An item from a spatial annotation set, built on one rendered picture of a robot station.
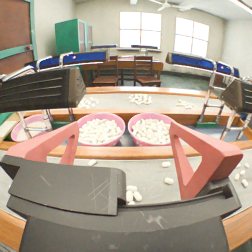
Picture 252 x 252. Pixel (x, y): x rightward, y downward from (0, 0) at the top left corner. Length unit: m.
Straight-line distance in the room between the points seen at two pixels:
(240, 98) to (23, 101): 0.48
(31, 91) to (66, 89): 0.08
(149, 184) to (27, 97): 0.44
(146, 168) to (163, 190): 0.11
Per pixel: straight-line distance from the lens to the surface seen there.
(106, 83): 2.41
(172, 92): 1.17
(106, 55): 0.78
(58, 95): 0.25
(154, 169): 0.51
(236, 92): 0.36
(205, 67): 0.93
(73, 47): 3.07
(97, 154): 0.52
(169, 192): 0.47
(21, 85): 0.32
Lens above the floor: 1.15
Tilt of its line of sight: 36 degrees down
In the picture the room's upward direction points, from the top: straight up
